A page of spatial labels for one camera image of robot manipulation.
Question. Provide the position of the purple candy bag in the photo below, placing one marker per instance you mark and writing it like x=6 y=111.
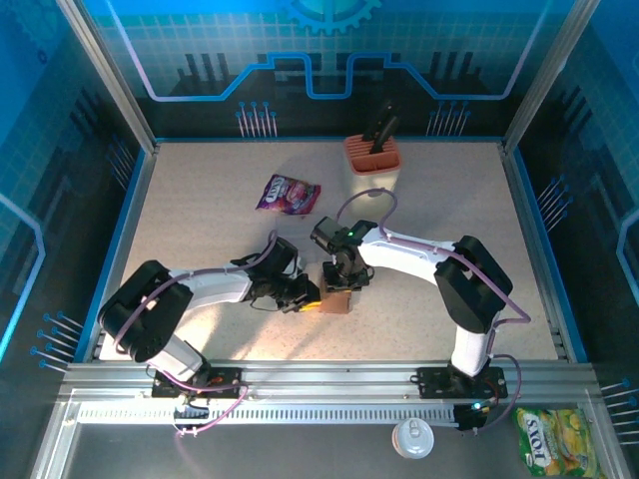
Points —
x=289 y=195

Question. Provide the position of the black controller box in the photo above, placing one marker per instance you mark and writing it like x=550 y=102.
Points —
x=469 y=419

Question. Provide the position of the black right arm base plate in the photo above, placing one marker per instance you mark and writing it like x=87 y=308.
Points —
x=434 y=384

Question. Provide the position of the brown card holder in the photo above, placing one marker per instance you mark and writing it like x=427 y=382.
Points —
x=337 y=304

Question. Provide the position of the aluminium mounting rail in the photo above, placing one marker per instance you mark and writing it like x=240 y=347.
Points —
x=324 y=379

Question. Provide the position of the aluminium side rail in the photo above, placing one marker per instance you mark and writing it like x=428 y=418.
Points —
x=136 y=209
x=528 y=224

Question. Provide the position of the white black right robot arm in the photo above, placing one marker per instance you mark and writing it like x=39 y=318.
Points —
x=399 y=254

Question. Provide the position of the aluminium frame post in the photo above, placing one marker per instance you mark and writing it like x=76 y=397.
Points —
x=107 y=75
x=549 y=75

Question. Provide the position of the white tin can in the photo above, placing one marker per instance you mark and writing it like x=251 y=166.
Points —
x=413 y=438

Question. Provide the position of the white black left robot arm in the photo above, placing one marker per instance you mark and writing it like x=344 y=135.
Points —
x=214 y=289

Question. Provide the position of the cream orange knife block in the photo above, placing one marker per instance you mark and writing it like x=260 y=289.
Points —
x=372 y=164

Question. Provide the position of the green yellow candy bag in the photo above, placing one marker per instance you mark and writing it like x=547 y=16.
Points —
x=556 y=441

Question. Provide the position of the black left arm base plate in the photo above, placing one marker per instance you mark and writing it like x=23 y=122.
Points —
x=224 y=376

